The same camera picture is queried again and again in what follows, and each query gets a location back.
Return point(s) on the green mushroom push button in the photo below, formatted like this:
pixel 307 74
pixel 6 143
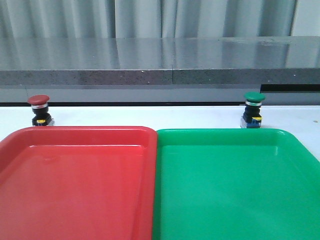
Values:
pixel 251 118

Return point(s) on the red mushroom push button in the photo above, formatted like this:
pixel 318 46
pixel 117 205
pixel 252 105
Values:
pixel 40 107

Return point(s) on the green plastic tray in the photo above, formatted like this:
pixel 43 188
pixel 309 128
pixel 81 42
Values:
pixel 235 184

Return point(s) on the red plastic tray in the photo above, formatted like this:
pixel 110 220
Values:
pixel 78 183

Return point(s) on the grey stone counter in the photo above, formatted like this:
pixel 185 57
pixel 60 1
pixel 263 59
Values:
pixel 160 71

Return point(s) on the grey pleated curtain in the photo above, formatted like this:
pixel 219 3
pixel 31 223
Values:
pixel 146 18

